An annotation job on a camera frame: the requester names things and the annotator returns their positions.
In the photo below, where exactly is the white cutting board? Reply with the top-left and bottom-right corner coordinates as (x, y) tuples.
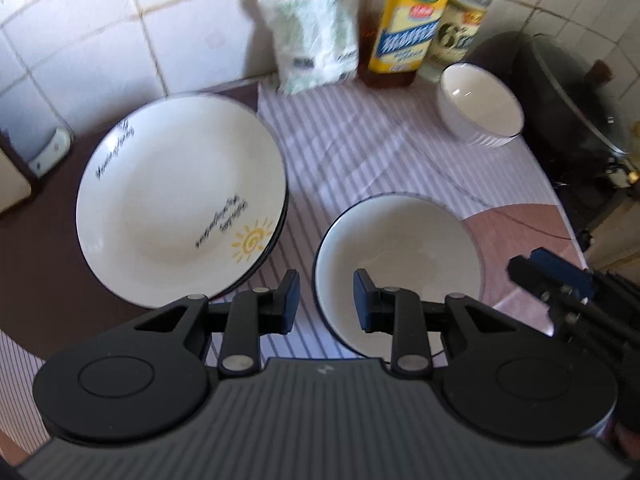
(0, 130), (44, 217)

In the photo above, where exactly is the white ribbed bowl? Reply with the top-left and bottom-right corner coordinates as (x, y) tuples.
(437, 62), (525, 150)
(312, 194), (486, 361)

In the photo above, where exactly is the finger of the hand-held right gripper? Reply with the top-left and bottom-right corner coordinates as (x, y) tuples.
(529, 247), (640, 313)
(507, 254), (640, 357)

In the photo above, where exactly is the yellow label oil bottle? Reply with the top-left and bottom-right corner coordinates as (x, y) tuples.
(357, 0), (454, 89)

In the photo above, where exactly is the black pot with lid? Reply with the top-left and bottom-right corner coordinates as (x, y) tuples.
(467, 30), (636, 211)

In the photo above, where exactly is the white plastic holder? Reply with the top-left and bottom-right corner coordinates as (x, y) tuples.
(27, 126), (75, 176)

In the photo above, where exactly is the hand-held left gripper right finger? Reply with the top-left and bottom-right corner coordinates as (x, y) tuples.
(352, 269), (506, 379)

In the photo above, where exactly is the striped table cloth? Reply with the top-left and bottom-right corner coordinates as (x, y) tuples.
(0, 77), (589, 441)

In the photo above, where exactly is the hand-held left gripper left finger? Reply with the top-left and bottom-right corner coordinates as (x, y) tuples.
(134, 269), (301, 376)

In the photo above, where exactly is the white plastic bag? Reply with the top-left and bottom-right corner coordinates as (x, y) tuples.
(256, 0), (360, 95)

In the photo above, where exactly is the clear vinegar bottle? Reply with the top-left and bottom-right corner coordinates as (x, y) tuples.
(417, 0), (504, 84)

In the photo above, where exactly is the white sun print plate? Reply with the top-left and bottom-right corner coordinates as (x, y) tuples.
(76, 94), (288, 310)

